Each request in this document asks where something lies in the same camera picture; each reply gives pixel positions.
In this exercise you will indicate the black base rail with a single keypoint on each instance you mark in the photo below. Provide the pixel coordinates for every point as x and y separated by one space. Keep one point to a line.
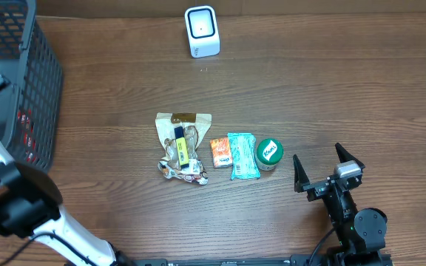
294 260

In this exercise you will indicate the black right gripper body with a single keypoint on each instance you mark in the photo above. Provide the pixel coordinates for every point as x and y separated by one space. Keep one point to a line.
328 184

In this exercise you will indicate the red snack bar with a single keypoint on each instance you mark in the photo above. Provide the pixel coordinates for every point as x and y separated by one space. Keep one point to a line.
27 124

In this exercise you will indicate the white barcode scanner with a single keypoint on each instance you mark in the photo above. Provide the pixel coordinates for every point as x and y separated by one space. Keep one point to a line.
202 31

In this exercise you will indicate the green lid Knorr jar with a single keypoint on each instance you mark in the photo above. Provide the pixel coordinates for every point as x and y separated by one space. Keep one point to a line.
269 153

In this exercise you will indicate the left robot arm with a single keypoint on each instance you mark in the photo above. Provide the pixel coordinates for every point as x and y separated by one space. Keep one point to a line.
31 208

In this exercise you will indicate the orange snack packet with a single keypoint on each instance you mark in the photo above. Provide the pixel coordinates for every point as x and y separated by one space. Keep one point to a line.
221 152

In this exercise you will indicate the clear brown snack bag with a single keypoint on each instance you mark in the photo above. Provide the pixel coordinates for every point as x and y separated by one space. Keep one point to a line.
195 127

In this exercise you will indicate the yellow highlighter pen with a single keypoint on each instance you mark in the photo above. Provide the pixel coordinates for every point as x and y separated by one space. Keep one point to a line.
182 150

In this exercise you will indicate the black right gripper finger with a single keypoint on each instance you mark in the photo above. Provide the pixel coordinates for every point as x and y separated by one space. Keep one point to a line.
344 156
301 180

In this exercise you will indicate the grey plastic mesh basket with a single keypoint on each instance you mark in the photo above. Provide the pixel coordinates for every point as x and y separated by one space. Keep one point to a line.
36 81

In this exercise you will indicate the teal tissue packet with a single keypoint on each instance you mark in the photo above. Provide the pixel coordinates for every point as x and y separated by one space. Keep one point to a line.
242 150

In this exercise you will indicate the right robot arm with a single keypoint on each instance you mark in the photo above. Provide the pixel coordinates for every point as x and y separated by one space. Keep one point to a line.
356 236

